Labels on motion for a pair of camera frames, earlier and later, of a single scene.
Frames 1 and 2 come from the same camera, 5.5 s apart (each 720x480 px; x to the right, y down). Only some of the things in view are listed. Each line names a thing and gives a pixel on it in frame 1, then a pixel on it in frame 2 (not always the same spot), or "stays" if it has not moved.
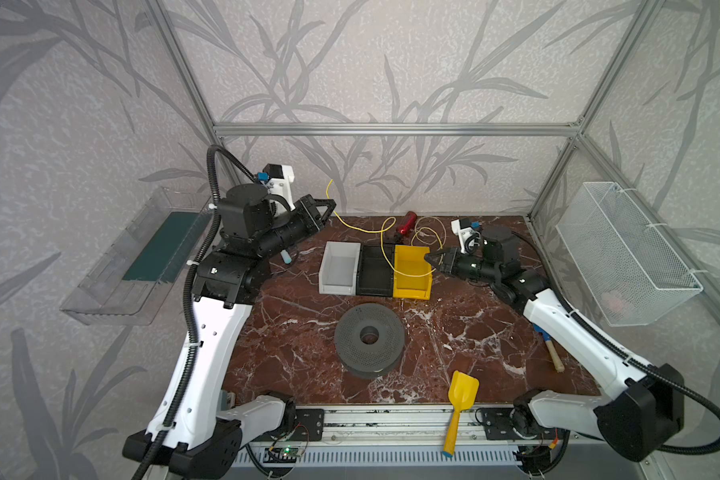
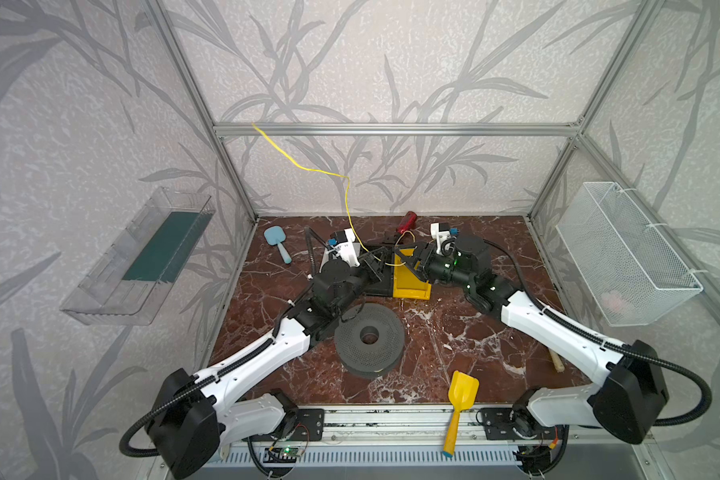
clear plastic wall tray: (132, 283) stays
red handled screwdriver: (407, 222) stays
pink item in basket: (613, 302) stays
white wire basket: (628, 268) stays
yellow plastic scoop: (462, 392) stays
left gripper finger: (312, 204) to (376, 259)
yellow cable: (436, 234) to (348, 197)
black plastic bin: (375, 271) stays
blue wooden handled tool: (552, 350) stays
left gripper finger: (317, 222) to (378, 273)
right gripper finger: (443, 258) to (421, 253)
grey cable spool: (365, 360) stays
